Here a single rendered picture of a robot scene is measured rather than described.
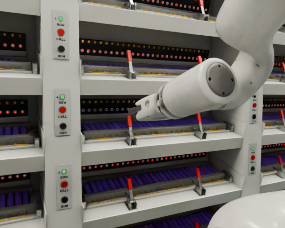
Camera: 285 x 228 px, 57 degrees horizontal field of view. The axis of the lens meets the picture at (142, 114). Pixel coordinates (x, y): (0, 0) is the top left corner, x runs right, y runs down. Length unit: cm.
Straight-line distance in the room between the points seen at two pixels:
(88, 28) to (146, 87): 31
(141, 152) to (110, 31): 45
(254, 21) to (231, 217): 25
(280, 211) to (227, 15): 26
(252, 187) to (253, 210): 85
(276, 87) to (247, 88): 65
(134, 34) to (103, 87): 33
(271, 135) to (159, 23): 63
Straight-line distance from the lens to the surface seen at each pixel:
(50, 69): 73
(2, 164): 74
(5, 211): 85
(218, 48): 117
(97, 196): 88
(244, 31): 40
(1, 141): 80
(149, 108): 59
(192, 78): 46
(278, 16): 40
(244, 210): 30
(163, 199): 93
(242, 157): 107
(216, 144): 98
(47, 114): 72
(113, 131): 84
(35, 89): 73
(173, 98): 51
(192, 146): 91
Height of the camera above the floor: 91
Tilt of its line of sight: 4 degrees down
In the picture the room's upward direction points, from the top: straight up
